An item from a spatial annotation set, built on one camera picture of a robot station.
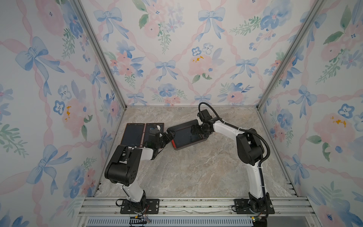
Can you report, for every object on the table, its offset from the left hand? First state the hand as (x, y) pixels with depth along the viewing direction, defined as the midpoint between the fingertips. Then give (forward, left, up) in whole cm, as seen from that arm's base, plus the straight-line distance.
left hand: (174, 133), depth 95 cm
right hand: (+9, -15, -7) cm, 18 cm away
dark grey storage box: (+3, -6, -8) cm, 11 cm away
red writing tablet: (+3, -7, -9) cm, 12 cm away
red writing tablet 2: (+4, +30, -7) cm, 31 cm away
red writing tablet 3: (+11, +21, -7) cm, 25 cm away
